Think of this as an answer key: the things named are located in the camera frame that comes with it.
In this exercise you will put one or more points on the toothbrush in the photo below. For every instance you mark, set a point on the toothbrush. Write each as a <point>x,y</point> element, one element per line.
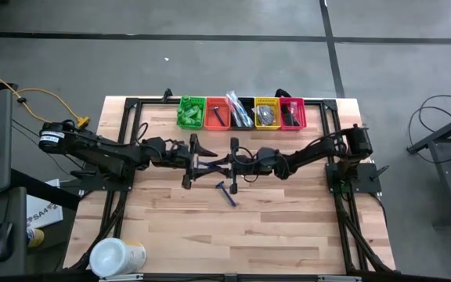
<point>234,119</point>
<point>249,122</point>
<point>245,117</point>
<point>235,107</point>

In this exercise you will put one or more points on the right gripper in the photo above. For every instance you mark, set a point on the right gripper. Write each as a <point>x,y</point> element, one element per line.
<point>255,160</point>

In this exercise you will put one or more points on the yellow plastic basket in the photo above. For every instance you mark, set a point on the yellow plastic basket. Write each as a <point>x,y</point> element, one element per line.
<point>266,101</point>

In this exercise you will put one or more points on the black computer mouse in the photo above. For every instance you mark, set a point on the black computer mouse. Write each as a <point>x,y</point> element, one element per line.
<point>0,239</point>

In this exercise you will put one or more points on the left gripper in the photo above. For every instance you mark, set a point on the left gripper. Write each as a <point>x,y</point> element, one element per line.
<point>174,154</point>

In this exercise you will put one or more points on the green plastic basket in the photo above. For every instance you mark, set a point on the green plastic basket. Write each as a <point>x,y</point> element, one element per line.
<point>201,100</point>

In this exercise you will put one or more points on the white wipes canister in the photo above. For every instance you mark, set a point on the white wipes canister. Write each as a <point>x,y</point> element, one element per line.
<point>112,258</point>

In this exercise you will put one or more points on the round black item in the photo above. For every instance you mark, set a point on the round black item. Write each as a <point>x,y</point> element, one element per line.
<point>262,113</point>
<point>270,119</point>

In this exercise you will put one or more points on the long black comb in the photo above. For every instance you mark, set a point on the long black comb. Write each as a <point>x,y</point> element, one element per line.
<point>286,115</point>

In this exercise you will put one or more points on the yellow capped bottle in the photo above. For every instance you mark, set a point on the yellow capped bottle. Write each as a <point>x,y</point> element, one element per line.
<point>35,237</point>

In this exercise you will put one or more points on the black metal side stand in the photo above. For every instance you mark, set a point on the black metal side stand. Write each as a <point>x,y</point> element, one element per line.
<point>450,176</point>

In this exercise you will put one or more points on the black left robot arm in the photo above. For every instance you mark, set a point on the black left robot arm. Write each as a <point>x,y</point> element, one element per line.
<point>104,150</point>

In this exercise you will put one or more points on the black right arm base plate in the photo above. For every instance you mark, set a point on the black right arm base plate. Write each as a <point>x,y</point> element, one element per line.
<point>366,184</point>

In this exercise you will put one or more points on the black metal table frame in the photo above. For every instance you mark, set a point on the black metal table frame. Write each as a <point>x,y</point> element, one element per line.
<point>159,102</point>

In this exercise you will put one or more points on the orange plastic basket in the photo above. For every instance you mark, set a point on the orange plastic basket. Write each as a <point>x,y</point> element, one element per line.
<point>227,105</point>

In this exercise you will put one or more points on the black plastic basket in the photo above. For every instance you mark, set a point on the black plastic basket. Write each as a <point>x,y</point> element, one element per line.
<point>251,101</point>

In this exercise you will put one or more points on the red plastic basket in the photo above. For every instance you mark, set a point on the red plastic basket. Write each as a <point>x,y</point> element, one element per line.
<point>303,117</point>

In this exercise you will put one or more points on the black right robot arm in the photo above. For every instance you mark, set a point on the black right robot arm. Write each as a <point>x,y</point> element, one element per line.
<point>311,150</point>

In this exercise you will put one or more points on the green Pert shampoo bottle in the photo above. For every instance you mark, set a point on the green Pert shampoo bottle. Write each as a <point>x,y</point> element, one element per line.
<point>193,113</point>
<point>190,121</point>
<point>181,114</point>
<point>199,118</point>
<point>185,102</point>

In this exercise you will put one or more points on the blue disposable razor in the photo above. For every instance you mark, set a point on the blue disposable razor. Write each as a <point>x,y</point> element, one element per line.
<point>210,164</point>
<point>217,116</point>
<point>227,196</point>

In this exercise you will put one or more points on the white cardboard box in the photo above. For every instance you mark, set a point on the white cardboard box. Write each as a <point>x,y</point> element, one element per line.
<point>43,215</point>

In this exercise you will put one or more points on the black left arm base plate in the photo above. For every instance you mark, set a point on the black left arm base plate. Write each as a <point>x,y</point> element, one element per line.
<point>92,182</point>

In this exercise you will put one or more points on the dark grey side desk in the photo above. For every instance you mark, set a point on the dark grey side desk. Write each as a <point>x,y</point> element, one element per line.
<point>16,211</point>

